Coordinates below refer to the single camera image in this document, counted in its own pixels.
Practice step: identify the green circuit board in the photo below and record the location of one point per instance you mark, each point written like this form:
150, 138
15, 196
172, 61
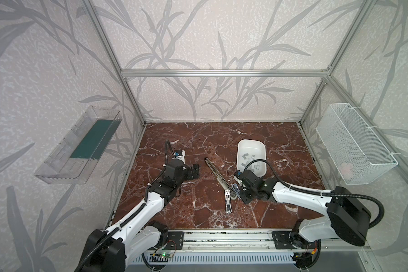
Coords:
162, 257

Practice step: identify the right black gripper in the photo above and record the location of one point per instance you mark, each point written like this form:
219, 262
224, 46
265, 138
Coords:
240, 190

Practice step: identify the grey white large stapler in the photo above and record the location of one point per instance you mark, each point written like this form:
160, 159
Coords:
222, 181

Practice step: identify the white wire mesh basket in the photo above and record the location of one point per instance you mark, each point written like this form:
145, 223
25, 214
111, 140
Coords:
358, 153

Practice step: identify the white plastic tray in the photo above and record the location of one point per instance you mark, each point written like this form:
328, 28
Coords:
253, 147

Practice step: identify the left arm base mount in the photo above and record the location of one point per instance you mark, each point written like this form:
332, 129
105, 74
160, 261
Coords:
172, 240

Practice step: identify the small white stapler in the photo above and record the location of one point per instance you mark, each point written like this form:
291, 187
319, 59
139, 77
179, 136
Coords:
228, 207

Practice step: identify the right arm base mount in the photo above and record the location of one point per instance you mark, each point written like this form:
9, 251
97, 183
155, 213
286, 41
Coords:
291, 240

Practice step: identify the aluminium front rail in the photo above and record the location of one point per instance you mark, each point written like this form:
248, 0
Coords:
210, 241

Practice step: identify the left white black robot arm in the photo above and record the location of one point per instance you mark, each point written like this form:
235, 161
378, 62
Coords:
112, 249

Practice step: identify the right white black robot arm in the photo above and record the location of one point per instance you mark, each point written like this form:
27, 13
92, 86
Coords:
344, 215

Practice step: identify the clear wall shelf green mat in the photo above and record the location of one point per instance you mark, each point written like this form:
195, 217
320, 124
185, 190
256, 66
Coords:
77, 155

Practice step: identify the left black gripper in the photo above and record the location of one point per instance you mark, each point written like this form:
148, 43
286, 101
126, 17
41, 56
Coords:
190, 171

